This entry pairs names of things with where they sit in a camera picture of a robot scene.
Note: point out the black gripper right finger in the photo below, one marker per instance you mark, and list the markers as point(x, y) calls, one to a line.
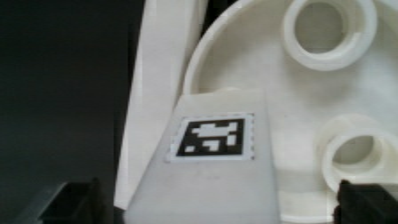
point(367, 203)

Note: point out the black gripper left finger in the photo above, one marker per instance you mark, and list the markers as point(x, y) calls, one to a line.
point(70, 204)

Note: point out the white stool leg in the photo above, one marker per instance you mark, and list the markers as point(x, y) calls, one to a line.
point(208, 183)

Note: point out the white round stool seat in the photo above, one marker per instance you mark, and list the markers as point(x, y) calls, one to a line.
point(312, 49)

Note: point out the white right rail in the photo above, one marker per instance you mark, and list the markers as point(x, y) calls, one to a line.
point(168, 40)

